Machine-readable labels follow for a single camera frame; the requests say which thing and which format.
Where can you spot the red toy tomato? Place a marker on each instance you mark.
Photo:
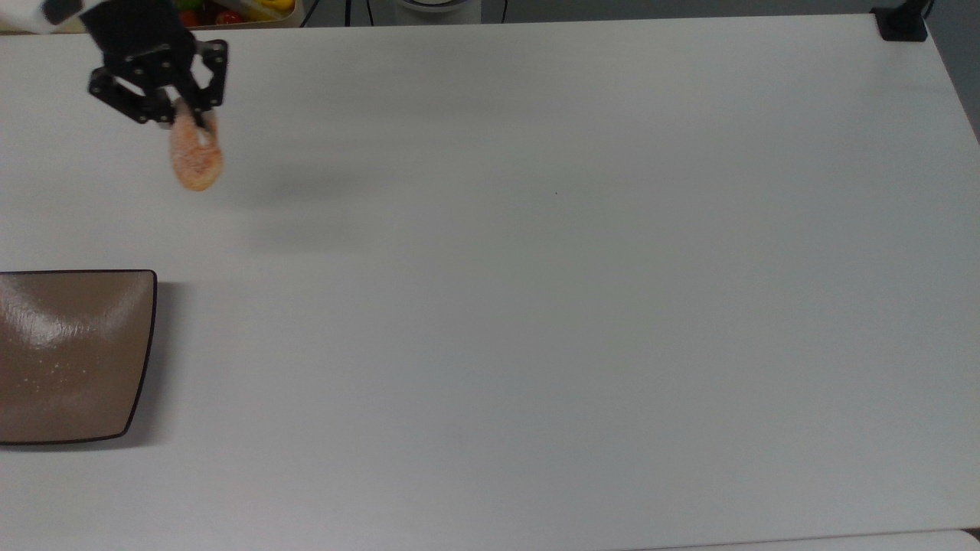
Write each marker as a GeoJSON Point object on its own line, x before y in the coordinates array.
{"type": "Point", "coordinates": [228, 17]}

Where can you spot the tan box of toy fruit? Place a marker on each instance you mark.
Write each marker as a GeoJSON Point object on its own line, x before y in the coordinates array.
{"type": "Point", "coordinates": [264, 19]}

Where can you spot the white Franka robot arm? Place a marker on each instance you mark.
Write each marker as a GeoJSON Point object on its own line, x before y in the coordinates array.
{"type": "Point", "coordinates": [21, 12]}

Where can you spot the yellow toy fruit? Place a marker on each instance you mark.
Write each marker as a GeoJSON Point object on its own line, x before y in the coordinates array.
{"type": "Point", "coordinates": [277, 4]}

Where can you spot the orange sugared bread roll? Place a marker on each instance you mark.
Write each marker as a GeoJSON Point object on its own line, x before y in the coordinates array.
{"type": "Point", "coordinates": [197, 164]}

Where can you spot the square brown ceramic plate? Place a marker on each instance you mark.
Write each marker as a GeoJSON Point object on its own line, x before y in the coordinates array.
{"type": "Point", "coordinates": [73, 356]}

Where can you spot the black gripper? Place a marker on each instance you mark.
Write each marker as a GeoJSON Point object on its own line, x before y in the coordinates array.
{"type": "Point", "coordinates": [142, 38]}

